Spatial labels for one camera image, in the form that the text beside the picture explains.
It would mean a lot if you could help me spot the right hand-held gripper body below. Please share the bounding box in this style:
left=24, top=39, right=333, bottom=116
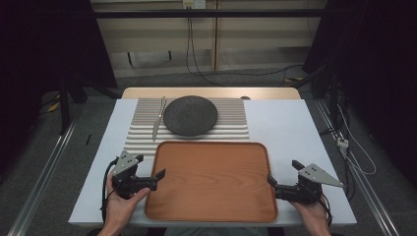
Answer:
left=274, top=162, right=346, bottom=206

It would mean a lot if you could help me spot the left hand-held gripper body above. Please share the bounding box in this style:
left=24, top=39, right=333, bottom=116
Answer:
left=111, top=149, right=158, bottom=200

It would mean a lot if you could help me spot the person's right hand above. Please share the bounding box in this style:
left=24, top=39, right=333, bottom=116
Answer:
left=289, top=196, right=332, bottom=230

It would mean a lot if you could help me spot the person's left hand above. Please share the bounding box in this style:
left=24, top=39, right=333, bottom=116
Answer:
left=103, top=172, right=151, bottom=231

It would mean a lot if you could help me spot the silver fork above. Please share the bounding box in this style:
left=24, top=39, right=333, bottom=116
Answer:
left=151, top=95, right=168, bottom=143

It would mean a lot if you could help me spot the brown wooden tray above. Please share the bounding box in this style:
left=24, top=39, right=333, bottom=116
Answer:
left=144, top=140, right=279, bottom=224

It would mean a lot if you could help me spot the dark grey round plate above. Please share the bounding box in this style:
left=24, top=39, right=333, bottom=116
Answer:
left=162, top=94, right=219, bottom=138

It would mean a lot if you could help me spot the person's grey clothing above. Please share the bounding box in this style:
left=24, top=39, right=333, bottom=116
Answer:
left=162, top=226, right=270, bottom=236

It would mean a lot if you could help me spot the striped ribbed placemat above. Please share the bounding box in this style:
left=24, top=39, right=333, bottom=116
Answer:
left=123, top=96, right=251, bottom=160

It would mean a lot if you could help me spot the black metal stand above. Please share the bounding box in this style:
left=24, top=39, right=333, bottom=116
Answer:
left=57, top=73, right=89, bottom=136

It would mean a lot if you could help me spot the black horizontal bar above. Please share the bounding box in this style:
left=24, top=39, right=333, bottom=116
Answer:
left=90, top=8, right=328, bottom=20

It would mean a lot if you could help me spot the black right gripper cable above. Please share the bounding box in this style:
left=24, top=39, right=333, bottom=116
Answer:
left=319, top=191, right=334, bottom=228

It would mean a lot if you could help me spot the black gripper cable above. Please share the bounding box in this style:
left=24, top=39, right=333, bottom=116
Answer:
left=319, top=191, right=334, bottom=228
left=99, top=156, right=120, bottom=224

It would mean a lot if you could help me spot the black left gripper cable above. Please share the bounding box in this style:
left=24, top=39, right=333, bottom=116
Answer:
left=99, top=156, right=120, bottom=224

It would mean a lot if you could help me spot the metal floor rail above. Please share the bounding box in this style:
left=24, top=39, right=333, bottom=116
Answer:
left=315, top=99, right=401, bottom=236
left=7, top=122, right=77, bottom=236

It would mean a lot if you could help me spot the white cable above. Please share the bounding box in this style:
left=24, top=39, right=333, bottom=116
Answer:
left=336, top=103, right=378, bottom=176

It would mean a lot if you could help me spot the black floor cable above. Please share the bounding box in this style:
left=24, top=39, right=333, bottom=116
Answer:
left=196, top=64, right=304, bottom=80

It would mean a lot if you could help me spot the black hanging wall cable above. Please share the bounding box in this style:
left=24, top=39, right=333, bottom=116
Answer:
left=185, top=16, right=225, bottom=88

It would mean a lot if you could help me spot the white wall socket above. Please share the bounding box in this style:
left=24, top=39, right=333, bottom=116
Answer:
left=182, top=0, right=208, bottom=10

